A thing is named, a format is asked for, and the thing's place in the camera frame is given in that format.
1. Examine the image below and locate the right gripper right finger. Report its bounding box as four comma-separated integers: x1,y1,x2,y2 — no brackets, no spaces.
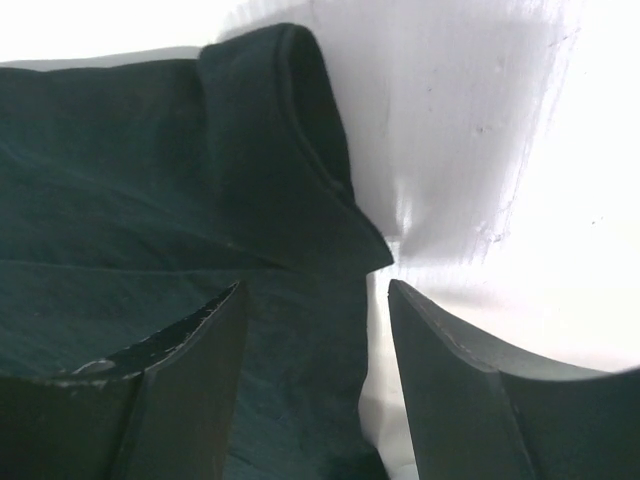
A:
388,280,639,480

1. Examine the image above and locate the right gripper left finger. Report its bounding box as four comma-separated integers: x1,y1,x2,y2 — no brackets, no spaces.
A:
1,282,248,479

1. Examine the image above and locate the black t shirt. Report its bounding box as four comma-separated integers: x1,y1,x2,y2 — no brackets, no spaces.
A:
1,23,392,479

